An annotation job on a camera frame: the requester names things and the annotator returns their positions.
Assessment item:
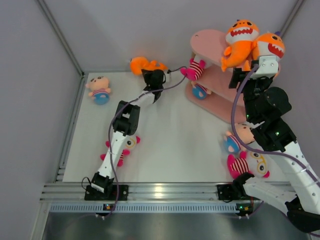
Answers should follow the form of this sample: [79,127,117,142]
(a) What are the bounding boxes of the aluminium frame post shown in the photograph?
[35,0,84,76]
[279,0,306,38]

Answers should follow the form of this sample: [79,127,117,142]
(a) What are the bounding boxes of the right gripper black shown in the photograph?
[229,66,272,123]

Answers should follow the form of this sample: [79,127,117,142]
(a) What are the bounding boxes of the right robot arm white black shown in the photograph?
[228,64,320,234]

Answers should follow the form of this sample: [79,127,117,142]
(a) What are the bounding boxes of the pink three-tier shelf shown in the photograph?
[187,29,252,123]

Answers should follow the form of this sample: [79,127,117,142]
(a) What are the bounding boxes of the panda plush yellow glasses left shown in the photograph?
[100,134,142,168]

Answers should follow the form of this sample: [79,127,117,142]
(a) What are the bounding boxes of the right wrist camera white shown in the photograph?
[250,55,279,80]

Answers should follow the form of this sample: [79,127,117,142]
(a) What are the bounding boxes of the orange shark plush back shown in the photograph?
[129,56,168,76]

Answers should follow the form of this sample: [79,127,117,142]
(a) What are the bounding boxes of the boy doll plush left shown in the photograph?
[85,76,111,105]

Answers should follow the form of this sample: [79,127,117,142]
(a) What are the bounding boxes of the white slotted cable duct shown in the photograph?
[49,202,240,214]

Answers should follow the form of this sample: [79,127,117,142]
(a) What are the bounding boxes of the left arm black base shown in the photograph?
[84,184,130,201]

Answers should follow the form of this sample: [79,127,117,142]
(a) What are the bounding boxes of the orange shark plush purple fin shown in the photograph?
[242,32,285,63]

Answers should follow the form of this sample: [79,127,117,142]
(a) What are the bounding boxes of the panda plush yellow glasses right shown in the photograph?
[226,151,270,179]

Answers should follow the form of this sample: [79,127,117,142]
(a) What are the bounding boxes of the boy doll plush right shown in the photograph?
[223,123,255,154]

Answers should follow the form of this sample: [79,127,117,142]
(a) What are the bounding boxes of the boy doll plush on shelf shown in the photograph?
[191,81,212,100]

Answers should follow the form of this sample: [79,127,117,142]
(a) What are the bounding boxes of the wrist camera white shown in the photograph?
[164,70,172,83]
[250,55,279,80]

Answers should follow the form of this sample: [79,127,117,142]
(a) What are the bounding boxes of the aluminium frame post left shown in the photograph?
[35,0,84,76]

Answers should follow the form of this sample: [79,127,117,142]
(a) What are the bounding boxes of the aluminium rail front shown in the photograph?
[40,182,227,203]

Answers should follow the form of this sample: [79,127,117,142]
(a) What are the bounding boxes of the panda plush yellow glasses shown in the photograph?
[100,134,142,168]
[226,151,270,179]

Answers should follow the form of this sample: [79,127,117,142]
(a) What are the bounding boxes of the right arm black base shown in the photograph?
[217,184,241,203]

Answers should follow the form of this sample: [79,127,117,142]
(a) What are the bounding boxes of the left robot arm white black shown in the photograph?
[91,69,166,200]

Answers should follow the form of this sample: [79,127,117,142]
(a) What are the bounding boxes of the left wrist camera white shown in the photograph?
[164,70,172,83]

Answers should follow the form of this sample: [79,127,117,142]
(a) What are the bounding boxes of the aluminium frame post right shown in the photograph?
[279,0,306,38]

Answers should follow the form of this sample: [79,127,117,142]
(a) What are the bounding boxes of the pink panda plush on shelf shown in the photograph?
[180,57,207,81]

